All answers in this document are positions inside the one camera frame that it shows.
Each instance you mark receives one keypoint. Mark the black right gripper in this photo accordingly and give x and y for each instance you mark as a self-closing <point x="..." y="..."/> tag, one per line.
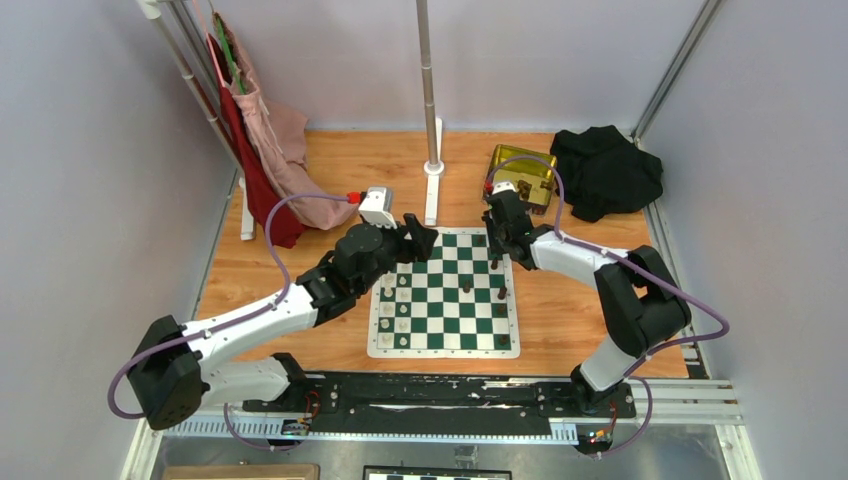
<point x="494" y="246"/>

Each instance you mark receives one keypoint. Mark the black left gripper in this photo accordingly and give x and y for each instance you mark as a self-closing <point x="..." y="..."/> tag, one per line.
<point x="421" y="237"/>

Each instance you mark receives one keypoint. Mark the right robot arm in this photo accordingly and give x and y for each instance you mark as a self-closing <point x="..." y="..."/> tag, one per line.
<point x="640" y="306"/>

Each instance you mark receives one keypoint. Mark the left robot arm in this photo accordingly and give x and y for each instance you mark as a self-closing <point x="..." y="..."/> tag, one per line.
<point x="180" y="368"/>

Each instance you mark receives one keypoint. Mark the green white chess board mat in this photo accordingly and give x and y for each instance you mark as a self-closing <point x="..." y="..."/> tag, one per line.
<point x="442" y="321"/>

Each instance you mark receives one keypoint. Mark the decorated gold tin box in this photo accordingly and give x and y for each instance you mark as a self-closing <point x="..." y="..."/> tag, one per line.
<point x="528" y="171"/>

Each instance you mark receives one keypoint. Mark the white stand base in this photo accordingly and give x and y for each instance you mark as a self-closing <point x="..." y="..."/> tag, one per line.
<point x="433" y="192"/>

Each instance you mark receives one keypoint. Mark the black cloth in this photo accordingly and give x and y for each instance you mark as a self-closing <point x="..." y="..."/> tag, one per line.
<point x="604" y="173"/>

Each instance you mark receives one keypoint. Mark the red cloth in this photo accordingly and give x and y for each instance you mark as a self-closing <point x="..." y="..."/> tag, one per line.
<point x="260" y="196"/>

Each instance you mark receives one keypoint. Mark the pink cloth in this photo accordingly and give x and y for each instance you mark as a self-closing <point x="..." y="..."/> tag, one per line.
<point x="276" y="132"/>

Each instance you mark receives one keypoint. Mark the metal stand pole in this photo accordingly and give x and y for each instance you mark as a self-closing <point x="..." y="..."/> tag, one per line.
<point x="426" y="71"/>

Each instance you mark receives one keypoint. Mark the white clothes rack pole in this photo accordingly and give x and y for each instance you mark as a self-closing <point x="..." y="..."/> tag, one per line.
<point x="180" y="30"/>

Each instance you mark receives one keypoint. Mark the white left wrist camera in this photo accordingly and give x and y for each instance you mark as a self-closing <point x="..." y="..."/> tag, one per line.
<point x="375" y="207"/>

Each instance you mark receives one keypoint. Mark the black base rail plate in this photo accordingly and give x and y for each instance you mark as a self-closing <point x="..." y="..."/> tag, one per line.
<point x="403" y="403"/>

